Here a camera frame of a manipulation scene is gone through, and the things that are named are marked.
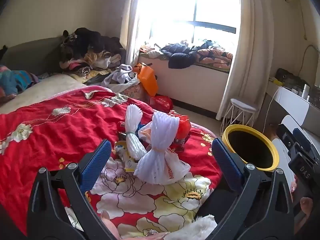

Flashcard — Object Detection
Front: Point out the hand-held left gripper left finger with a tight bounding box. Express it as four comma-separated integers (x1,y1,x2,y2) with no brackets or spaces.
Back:
26,139,118,240

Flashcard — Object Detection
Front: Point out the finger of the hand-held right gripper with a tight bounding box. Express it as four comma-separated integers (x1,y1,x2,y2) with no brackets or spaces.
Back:
292,127,318,153
276,124,300,155

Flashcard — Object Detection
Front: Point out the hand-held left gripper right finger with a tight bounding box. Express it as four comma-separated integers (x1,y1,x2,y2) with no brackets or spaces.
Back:
197,137,295,240

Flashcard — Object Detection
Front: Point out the black bin with yellow rim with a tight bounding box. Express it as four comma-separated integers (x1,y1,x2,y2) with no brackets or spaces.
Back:
222,124,280,172

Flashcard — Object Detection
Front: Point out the yellow white snack packet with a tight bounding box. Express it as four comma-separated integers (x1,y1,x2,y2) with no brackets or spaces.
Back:
114,141,138,173

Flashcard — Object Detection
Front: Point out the small white foam fruit net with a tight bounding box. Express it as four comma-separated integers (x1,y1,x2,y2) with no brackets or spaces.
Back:
124,104,148,160

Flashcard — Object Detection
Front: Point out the red snack packet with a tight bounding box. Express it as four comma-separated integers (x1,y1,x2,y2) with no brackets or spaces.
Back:
170,110,192,153

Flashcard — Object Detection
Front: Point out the large white foam fruit net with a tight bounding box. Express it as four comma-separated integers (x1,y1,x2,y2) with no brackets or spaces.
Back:
134,111,180,187

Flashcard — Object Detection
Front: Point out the person's right hand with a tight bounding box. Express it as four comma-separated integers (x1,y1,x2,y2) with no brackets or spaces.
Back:
291,181,314,217

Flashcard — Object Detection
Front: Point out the person's left hand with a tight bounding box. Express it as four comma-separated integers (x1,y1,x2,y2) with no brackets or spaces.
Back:
100,211,170,240

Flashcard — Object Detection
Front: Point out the white desk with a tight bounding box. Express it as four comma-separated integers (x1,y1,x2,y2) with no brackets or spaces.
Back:
266,80,320,128

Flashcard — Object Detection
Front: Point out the red floral blanket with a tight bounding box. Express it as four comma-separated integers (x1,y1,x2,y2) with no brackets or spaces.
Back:
0,86,223,240

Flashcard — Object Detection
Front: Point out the dark bag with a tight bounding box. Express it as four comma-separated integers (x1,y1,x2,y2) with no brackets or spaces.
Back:
275,68,304,90

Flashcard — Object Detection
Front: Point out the white fluffy cloth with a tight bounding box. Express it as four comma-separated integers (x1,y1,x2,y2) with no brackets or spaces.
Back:
172,215,218,240

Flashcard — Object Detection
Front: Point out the floral fabric basket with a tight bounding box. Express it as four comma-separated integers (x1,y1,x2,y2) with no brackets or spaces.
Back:
120,82,148,103

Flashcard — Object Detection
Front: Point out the red plastic bag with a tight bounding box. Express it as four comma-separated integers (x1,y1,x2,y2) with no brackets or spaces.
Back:
150,95,174,112

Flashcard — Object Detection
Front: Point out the cream curtain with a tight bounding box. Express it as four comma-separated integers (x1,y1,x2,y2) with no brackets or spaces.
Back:
216,0,285,120
120,0,155,65

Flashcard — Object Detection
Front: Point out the lavender cloth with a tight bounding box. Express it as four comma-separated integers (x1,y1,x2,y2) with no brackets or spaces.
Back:
101,64,137,88

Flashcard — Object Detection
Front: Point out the beige blanket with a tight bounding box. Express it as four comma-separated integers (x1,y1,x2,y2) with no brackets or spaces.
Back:
0,74,88,115

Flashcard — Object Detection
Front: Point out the orange patterned blanket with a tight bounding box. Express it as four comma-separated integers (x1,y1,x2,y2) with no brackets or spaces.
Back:
196,47,234,68

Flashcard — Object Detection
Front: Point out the blue colourful cloth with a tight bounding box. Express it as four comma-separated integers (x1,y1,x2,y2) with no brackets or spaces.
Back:
0,65,40,103

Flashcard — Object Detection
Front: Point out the dark jacket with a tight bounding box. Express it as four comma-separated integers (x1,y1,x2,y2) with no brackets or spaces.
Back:
160,42,200,69

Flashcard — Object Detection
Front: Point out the pile of mixed clothes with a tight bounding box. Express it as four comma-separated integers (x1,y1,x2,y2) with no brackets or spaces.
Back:
59,27,125,85

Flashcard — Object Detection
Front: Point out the pale crumpled cloth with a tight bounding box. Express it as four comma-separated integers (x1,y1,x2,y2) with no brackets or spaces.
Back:
139,42,165,60

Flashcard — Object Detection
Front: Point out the grey headboard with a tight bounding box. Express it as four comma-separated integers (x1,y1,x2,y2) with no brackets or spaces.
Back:
0,37,65,77

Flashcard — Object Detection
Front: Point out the window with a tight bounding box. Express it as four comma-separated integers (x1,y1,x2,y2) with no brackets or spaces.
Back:
140,0,238,45

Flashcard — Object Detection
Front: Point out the white cable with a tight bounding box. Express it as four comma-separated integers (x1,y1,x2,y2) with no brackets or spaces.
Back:
262,89,279,133

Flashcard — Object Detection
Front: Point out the white wire stool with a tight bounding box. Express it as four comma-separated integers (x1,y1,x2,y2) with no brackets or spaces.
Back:
220,98,259,135

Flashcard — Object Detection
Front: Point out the grey cable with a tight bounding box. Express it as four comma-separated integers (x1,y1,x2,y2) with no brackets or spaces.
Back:
301,44,318,80

